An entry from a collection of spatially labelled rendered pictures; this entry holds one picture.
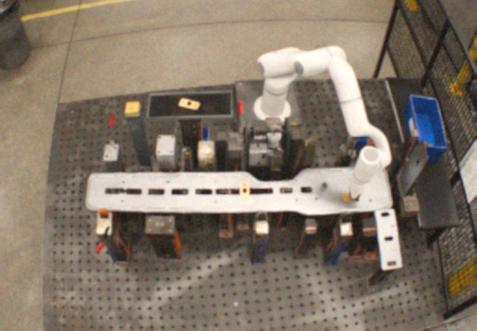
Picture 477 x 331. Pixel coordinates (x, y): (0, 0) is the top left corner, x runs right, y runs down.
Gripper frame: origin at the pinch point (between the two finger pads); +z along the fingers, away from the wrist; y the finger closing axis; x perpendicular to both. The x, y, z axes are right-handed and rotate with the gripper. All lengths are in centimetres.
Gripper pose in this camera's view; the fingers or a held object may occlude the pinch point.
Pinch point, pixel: (353, 194)
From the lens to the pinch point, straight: 204.4
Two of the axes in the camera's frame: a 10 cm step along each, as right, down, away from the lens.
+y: 0.3, 8.4, -5.4
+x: 10.0, -0.2, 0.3
